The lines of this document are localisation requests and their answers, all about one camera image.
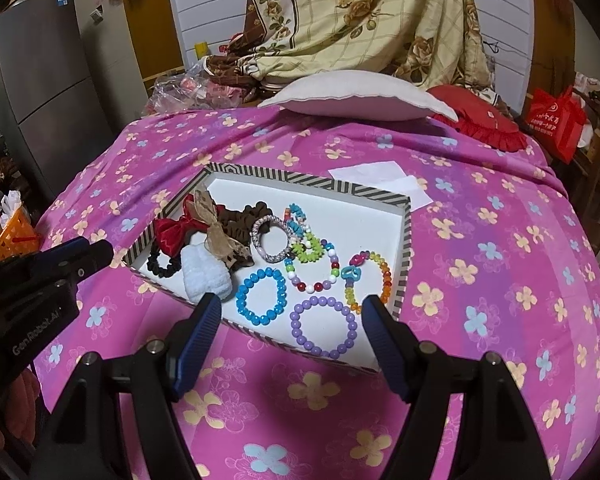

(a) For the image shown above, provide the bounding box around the dark brown scrunchie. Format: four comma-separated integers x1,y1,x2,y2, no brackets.
215,202,273,271

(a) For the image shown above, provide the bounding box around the clear plastic bag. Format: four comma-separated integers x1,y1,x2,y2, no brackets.
142,67,254,117

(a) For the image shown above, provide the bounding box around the rainbow crystal charm bracelet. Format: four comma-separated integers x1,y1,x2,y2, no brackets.
340,250,394,316

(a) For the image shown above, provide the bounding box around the pink rhinestone bangle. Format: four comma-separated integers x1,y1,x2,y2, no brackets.
251,214,292,263

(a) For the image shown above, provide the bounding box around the red shopping bag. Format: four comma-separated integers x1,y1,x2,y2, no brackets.
524,86,588,164

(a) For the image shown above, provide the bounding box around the multicolour bead bracelet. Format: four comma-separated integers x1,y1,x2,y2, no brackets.
284,238,342,295

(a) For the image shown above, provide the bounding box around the purple bead bracelet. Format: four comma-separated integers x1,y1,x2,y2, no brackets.
289,294,359,360

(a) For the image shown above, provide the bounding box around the grey refrigerator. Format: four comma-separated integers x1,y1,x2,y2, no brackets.
0,0,114,202

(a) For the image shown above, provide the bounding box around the striped white tray box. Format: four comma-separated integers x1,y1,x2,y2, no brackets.
124,164,412,373

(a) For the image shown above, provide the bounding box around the beige floral quilt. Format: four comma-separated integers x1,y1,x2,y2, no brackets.
206,0,492,92

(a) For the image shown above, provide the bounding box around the white paper sheet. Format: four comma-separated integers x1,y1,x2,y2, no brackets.
329,162,432,210

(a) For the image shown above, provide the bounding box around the red frilled cushion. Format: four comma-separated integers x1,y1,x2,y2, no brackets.
428,84,528,153

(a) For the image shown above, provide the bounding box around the colourful flower bead bracelet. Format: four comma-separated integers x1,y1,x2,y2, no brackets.
282,201,327,266

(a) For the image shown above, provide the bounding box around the orange plastic basket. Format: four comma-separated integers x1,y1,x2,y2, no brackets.
0,206,42,261

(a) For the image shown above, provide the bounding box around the white pink pillow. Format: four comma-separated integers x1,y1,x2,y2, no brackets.
260,70,457,122

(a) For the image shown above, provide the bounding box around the red satin bow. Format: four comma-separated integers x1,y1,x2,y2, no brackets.
152,194,209,258

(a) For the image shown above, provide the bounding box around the tan lace bow hairclip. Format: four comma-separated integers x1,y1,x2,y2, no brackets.
192,188,251,268

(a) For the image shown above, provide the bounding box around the black scrunchie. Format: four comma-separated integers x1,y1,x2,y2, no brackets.
146,242,184,280

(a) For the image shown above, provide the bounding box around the light blue fluffy scrunchie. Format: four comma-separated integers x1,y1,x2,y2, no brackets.
180,244,233,304

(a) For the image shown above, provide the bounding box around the pink floral bed sheet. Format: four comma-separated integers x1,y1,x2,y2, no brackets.
35,107,600,479

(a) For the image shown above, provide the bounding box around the blue bead bracelet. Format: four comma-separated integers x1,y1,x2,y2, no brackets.
234,266,287,328

